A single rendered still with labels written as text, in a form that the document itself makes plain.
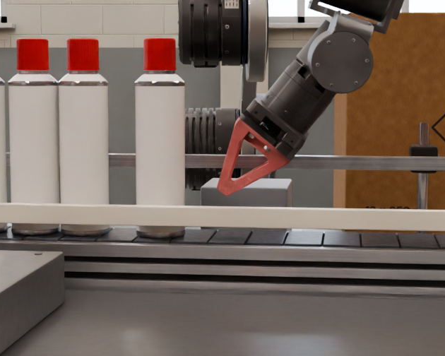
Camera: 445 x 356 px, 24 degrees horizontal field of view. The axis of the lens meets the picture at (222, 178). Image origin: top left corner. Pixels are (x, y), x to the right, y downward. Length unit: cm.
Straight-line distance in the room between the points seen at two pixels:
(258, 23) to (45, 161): 70
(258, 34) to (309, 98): 68
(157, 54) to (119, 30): 557
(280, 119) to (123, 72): 562
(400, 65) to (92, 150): 39
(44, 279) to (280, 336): 22
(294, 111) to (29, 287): 32
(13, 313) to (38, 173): 26
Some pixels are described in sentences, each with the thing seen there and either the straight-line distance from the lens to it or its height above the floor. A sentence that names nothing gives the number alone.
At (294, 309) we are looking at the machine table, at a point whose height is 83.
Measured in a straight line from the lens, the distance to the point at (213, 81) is 659.
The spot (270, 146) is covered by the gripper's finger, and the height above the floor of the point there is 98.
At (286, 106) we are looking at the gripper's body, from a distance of 103.
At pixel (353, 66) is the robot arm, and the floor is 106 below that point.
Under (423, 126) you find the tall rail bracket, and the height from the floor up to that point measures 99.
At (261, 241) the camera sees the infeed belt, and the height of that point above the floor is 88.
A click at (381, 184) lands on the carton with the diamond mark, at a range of 124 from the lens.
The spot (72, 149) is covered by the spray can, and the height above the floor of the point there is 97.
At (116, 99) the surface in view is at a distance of 662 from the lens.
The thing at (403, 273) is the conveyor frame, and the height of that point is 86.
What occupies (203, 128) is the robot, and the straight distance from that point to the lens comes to 218.
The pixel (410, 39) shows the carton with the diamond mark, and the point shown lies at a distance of 124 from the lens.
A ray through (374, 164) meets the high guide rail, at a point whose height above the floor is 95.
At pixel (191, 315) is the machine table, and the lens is 94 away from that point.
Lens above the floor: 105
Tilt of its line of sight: 6 degrees down
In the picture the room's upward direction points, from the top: straight up
